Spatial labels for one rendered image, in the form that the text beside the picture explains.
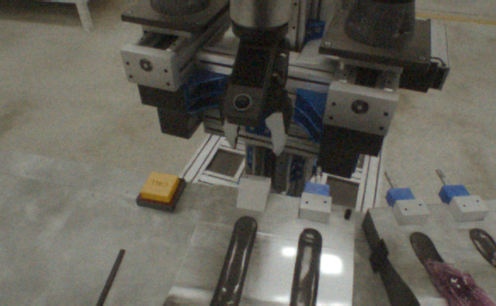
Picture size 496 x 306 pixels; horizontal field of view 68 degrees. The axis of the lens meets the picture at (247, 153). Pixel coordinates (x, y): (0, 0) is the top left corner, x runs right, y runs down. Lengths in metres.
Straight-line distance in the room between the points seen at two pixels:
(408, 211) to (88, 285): 0.58
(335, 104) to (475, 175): 1.57
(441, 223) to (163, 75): 0.66
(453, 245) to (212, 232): 0.41
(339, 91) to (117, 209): 0.51
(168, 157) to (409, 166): 1.32
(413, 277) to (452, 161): 1.70
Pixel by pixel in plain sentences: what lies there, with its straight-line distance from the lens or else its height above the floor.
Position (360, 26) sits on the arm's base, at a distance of 0.86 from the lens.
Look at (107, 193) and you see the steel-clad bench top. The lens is 0.85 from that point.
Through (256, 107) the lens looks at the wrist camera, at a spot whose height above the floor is 1.15.
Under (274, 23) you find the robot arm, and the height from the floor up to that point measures 1.22.
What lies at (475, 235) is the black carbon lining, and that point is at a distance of 0.77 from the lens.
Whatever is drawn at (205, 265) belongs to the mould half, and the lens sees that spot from 0.60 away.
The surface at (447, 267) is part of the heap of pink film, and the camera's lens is 0.66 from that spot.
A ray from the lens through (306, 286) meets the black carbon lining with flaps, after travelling 0.59.
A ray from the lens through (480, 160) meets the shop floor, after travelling 2.39.
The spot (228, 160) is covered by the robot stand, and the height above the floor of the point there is 0.21.
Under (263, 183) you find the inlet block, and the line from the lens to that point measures 0.63.
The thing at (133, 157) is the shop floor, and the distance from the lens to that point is 2.12.
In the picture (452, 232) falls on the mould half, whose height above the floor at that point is 0.86.
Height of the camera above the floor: 1.40
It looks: 43 degrees down
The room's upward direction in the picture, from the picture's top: straight up
